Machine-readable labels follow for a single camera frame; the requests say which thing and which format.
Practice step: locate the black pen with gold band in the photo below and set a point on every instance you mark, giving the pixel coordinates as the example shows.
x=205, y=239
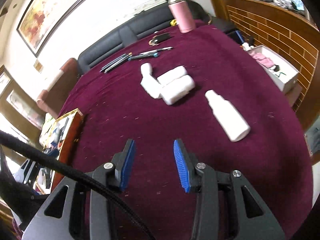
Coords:
x=119, y=62

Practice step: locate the maroon velvet bed cover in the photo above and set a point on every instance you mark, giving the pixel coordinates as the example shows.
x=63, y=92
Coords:
x=273, y=156

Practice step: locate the framed wall painting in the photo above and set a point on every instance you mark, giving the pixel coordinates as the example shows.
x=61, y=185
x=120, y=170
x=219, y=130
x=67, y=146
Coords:
x=41, y=19

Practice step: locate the wooden slatted cabinet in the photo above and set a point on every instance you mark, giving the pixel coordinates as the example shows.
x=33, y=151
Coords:
x=287, y=34

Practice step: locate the black key pouch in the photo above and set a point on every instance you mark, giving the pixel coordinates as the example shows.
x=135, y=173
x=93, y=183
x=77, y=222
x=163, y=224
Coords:
x=157, y=39

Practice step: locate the gold-rimmed white tray box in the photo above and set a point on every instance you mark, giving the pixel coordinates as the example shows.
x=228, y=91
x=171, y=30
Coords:
x=60, y=143

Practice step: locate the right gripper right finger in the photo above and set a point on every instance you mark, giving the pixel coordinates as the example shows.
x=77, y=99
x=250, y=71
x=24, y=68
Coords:
x=228, y=206

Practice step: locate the white round jar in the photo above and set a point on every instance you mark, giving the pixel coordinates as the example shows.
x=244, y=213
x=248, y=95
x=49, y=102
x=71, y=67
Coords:
x=177, y=89

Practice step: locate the white cylinder bottle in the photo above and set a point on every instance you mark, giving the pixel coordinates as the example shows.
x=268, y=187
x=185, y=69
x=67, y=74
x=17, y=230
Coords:
x=172, y=75

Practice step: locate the white open storage box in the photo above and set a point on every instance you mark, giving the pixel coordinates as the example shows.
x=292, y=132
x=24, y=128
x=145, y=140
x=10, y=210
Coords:
x=283, y=73

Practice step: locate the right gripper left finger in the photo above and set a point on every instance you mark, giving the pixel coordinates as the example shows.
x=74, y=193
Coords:
x=62, y=215

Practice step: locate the brown chair back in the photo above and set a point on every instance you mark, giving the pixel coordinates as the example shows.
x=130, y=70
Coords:
x=57, y=88

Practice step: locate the white bottle with round cap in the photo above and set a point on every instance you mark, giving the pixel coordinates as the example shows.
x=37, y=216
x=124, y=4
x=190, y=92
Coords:
x=146, y=70

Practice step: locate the pink water bottle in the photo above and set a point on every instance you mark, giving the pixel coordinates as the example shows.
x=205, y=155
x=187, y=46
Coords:
x=182, y=15

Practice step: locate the black pen teal tip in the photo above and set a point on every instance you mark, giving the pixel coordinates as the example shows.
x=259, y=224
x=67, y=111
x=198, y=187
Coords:
x=147, y=54

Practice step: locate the black pen far left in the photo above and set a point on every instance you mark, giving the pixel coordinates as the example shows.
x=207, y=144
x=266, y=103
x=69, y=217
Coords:
x=112, y=62

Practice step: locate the black leather headboard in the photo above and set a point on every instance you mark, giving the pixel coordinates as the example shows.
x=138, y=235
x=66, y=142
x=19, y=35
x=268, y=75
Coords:
x=140, y=26

